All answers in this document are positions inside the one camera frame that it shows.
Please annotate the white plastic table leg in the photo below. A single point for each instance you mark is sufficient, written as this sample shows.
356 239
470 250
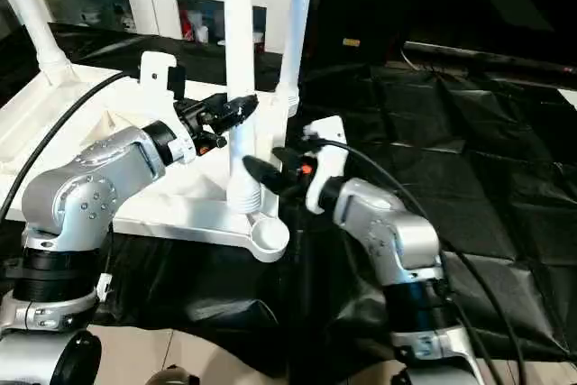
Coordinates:
40 20
295 33
239 33

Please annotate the white plastic table top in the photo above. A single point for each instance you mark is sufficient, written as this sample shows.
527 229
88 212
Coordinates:
67 96

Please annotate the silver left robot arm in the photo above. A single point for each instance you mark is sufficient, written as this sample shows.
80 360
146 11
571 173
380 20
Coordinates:
90 177

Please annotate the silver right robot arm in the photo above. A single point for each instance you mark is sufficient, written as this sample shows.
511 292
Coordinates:
396 241

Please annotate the red packet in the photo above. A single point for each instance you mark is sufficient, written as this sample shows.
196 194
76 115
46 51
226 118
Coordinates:
187 26

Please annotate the small tan label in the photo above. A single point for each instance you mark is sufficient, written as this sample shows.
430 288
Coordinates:
351 42

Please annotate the black plastic mat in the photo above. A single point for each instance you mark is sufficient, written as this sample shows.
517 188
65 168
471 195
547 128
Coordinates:
451 155

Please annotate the dark grey robot foot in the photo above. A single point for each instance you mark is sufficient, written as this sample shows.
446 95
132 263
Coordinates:
173 376

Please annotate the long black bar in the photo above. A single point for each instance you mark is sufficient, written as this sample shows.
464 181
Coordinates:
496 58

